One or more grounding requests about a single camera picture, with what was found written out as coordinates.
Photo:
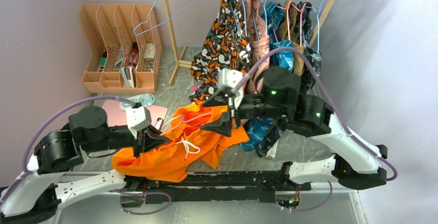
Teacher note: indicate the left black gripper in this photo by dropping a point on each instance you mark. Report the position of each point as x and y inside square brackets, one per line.
[144, 141]

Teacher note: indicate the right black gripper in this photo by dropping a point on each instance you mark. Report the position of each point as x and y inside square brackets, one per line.
[222, 126]

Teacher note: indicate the pink wire hanger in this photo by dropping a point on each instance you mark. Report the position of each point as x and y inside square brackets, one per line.
[182, 120]

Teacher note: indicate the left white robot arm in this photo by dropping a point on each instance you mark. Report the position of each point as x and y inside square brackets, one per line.
[37, 195]

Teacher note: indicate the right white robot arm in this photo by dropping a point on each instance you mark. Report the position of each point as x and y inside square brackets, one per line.
[354, 163]

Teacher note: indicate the blue patterned shorts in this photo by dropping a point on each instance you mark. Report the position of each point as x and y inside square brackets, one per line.
[263, 131]

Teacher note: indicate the orange camouflage shorts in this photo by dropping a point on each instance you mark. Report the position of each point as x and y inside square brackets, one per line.
[226, 46]

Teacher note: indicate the pink shorts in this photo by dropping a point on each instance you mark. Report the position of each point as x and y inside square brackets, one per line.
[259, 43]

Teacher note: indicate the brown shorts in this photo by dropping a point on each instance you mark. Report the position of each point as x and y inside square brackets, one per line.
[287, 32]

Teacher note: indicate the pink clipboard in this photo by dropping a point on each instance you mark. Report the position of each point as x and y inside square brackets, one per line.
[117, 117]

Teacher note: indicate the blue packaged item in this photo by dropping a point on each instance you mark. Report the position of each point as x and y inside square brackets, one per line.
[145, 99]

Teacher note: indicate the peach file organizer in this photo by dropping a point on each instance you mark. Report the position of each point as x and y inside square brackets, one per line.
[125, 46]

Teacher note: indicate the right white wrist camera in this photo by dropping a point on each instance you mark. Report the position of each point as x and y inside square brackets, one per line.
[228, 78]

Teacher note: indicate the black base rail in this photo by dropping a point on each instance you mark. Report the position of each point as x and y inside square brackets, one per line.
[219, 186]

